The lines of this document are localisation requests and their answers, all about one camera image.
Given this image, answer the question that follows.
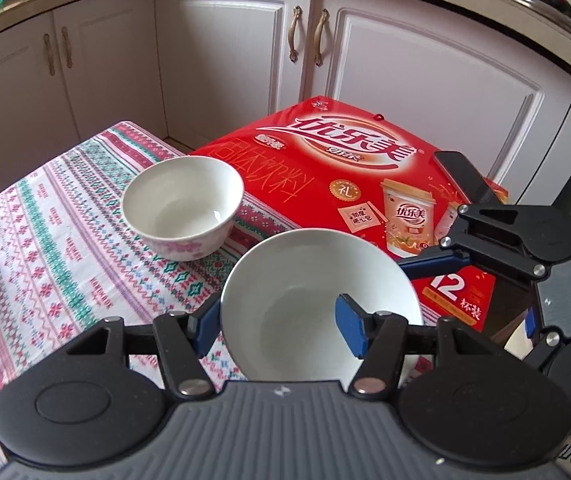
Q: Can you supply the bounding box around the patterned red green tablecloth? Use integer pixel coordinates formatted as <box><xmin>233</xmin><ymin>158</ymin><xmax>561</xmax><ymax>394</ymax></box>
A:
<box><xmin>0</xmin><ymin>120</ymin><xmax>406</xmax><ymax>463</ymax></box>

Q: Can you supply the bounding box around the brass cabinet handle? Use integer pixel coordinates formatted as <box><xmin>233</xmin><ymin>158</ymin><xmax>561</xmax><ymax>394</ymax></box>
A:
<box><xmin>42</xmin><ymin>33</ymin><xmax>57</xmax><ymax>76</ymax></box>
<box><xmin>287</xmin><ymin>5</ymin><xmax>303</xmax><ymax>64</ymax></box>
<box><xmin>313</xmin><ymin>8</ymin><xmax>331</xmax><ymax>68</ymax></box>
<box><xmin>60</xmin><ymin>26</ymin><xmax>74</xmax><ymax>69</ymax></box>

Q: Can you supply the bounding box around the black smartphone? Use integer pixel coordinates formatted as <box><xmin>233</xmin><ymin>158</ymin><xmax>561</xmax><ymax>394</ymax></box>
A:
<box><xmin>433</xmin><ymin>151</ymin><xmax>509</xmax><ymax>206</ymax></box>

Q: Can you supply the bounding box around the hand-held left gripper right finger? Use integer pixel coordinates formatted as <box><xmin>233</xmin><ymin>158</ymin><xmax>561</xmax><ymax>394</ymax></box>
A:
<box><xmin>335</xmin><ymin>294</ymin><xmax>499</xmax><ymax>402</ymax></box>

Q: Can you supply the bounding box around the white kitchen cabinet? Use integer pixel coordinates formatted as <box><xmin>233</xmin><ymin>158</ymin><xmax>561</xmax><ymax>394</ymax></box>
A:
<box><xmin>0</xmin><ymin>0</ymin><xmax>571</xmax><ymax>221</ymax></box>

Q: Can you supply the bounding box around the plain white bowl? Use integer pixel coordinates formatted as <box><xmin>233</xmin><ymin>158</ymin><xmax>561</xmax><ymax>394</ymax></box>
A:
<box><xmin>220</xmin><ymin>228</ymin><xmax>423</xmax><ymax>383</ymax></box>

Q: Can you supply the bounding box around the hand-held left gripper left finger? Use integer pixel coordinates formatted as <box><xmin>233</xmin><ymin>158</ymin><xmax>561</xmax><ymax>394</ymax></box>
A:
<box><xmin>65</xmin><ymin>292</ymin><xmax>222</xmax><ymax>401</ymax></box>

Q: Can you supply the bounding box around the white bowl with pink flowers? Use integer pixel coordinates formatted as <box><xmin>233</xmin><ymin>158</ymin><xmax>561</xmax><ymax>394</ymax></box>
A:
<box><xmin>122</xmin><ymin>156</ymin><xmax>244</xmax><ymax>262</ymax></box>

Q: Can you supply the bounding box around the red printed carton box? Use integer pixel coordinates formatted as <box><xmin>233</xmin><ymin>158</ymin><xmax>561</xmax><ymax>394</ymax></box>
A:
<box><xmin>188</xmin><ymin>95</ymin><xmax>509</xmax><ymax>333</ymax></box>

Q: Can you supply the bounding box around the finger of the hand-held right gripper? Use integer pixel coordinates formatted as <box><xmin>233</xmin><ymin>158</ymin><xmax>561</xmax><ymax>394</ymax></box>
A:
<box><xmin>524</xmin><ymin>302</ymin><xmax>566</xmax><ymax>376</ymax></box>
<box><xmin>398</xmin><ymin>203</ymin><xmax>549</xmax><ymax>286</ymax></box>

